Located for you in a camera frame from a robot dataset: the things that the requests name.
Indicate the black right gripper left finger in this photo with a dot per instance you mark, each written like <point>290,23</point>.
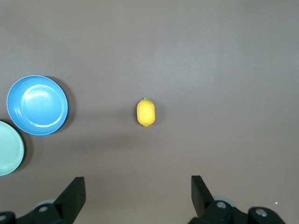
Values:
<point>67,203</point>

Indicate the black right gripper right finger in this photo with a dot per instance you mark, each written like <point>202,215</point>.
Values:
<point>202,200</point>

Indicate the yellow lemon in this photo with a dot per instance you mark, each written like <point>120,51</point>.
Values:
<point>146,113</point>

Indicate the pale green plate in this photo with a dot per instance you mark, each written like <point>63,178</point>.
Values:
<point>9,149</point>

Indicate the blue plate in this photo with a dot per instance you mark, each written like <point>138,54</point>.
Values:
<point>39,105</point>

